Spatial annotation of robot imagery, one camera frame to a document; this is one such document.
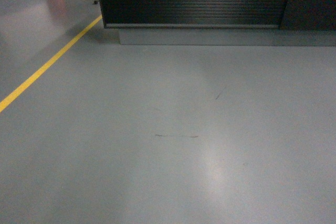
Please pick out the black slatted checkout counter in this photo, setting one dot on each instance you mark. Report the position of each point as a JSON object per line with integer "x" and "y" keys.
{"x": 222, "y": 22}

